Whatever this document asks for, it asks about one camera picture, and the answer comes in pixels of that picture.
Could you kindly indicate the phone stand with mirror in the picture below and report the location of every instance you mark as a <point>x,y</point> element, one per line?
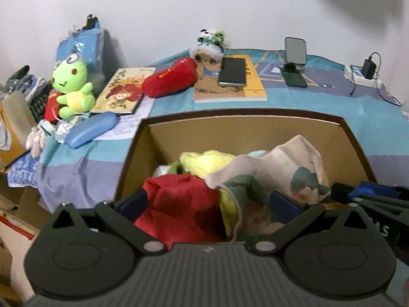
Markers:
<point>295,59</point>

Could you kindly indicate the yellow tissue box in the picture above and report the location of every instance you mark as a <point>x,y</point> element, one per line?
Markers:
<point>16,124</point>

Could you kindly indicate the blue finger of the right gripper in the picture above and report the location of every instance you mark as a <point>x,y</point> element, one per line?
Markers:
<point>344,192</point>

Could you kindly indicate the beige patterned cloth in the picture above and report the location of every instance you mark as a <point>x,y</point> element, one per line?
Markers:
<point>248,184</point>

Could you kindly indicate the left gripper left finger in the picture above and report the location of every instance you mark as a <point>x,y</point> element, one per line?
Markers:
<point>133,206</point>

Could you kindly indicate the green frog plush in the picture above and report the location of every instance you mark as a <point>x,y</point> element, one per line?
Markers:
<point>69,78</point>

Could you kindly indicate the yellow towel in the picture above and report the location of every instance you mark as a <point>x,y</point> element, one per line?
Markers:
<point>202,164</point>

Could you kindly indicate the brown cardboard box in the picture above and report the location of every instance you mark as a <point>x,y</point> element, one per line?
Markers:
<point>161,139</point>

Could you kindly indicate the black smartphone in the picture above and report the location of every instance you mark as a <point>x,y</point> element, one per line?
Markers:
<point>232,72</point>

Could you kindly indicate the illustrated children book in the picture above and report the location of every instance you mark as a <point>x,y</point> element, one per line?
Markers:
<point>123,92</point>

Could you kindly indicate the black charger adapter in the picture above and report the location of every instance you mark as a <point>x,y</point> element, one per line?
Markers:
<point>368,69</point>

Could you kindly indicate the green knitted cloth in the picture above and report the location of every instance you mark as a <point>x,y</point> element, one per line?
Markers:
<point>177,168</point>

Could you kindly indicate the white power strip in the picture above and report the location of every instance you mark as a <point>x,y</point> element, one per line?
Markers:
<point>353,74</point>

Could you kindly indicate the blue glasses case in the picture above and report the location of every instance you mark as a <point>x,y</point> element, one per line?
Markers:
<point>90,128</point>

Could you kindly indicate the red chili plush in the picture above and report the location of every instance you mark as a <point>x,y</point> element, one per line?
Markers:
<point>180,76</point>

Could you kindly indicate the white fluffy plush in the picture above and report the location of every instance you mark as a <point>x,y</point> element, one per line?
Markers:
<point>162,170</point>

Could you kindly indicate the blue packaged bag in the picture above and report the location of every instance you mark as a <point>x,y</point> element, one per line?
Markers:
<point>88,41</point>

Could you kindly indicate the blue striped bed blanket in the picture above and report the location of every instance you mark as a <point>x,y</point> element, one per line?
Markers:
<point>91,173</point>

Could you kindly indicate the yellow book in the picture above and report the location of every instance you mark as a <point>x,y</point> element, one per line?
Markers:
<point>207,89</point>

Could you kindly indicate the red soft cloth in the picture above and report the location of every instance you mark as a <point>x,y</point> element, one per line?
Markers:
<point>181,209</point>

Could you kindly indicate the small panda plush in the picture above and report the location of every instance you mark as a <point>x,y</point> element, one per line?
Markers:
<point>209,46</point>

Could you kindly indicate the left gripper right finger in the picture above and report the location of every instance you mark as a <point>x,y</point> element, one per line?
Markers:
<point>285,209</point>

